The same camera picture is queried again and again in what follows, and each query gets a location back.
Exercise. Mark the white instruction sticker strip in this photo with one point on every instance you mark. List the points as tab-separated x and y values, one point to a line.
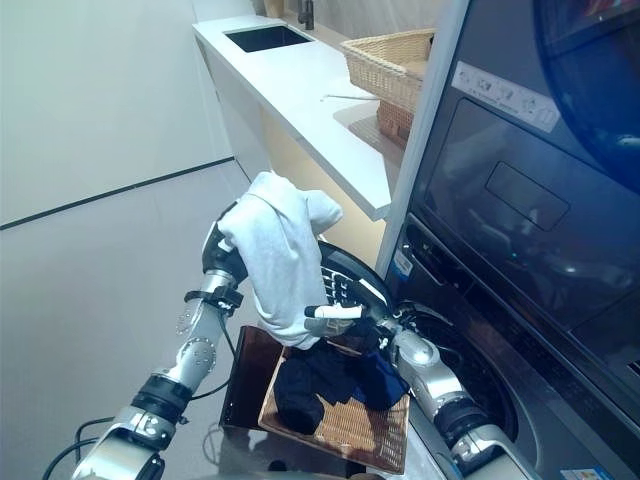
505	97

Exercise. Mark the thin white stick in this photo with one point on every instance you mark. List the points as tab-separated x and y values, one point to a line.
350	96

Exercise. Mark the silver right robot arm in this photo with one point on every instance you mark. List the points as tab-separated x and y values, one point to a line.
440	385

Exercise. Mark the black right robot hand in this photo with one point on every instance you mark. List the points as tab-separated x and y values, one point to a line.
340	327

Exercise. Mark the dark grey dryer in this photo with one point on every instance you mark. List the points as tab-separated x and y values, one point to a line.
500	200

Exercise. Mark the white counter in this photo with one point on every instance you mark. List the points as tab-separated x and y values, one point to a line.
300	90

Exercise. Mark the dark brown stand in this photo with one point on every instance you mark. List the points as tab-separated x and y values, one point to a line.
250	375

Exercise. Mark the light wicker basket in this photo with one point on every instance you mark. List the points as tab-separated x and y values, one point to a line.
385	65

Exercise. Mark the dark faucet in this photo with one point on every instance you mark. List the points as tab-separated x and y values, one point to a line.
306	12

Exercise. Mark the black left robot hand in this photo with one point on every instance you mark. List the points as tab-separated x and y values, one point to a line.
220	255

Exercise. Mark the black garment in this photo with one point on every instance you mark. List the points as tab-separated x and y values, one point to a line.
300	400

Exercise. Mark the light grey garment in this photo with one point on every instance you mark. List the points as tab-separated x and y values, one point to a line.
280	250

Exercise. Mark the blue barcode sticker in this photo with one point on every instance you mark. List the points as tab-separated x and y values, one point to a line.
401	260

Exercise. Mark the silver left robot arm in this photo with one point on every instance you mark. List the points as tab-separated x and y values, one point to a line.
195	355

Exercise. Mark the brown wicker laundry tray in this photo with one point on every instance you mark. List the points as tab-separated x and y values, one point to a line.
350	430

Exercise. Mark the black sink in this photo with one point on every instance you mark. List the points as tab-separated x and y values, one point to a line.
270	39

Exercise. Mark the navy blue garment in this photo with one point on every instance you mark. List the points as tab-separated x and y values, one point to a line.
382	385

